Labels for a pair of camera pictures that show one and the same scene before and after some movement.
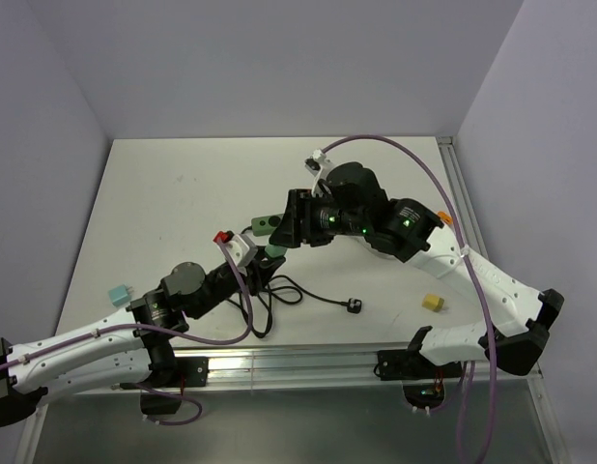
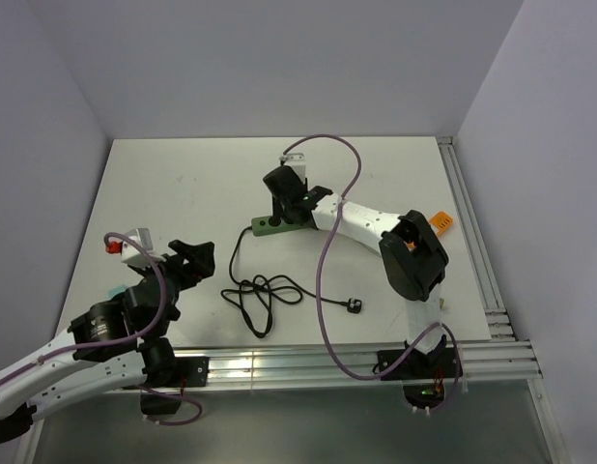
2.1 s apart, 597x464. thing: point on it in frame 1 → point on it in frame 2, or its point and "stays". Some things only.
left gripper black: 257,274 → 201,261
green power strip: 261,226 stays
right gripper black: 290,231 → 277,209
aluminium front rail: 315,368 stays
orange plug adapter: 443,216 stays
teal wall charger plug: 120,295 stays
